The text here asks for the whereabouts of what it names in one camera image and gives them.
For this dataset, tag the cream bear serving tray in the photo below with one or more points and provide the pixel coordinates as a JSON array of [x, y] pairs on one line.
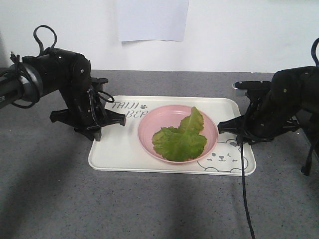
[[119, 148]]

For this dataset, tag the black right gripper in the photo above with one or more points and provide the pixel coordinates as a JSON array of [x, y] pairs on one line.
[[261, 123]]

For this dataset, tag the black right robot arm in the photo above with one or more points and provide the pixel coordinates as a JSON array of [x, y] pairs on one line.
[[297, 86]]

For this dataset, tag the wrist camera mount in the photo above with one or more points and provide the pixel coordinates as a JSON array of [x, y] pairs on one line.
[[251, 89], [98, 83]]

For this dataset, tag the green lettuce leaf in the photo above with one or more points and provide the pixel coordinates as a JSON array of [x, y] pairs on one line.
[[184, 142]]

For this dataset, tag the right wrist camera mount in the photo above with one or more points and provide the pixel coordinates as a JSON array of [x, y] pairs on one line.
[[251, 89]]

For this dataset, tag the white paper sheet on wall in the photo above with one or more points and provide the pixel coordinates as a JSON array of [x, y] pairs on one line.
[[163, 20]]

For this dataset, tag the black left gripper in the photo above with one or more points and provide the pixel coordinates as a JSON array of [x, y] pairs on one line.
[[85, 111]]

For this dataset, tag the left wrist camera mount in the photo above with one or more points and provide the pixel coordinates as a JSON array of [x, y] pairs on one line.
[[98, 83]]

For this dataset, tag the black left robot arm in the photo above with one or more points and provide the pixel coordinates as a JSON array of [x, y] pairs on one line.
[[31, 78]]

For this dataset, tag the pink round plate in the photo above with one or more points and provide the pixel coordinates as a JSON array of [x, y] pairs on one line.
[[171, 115]]

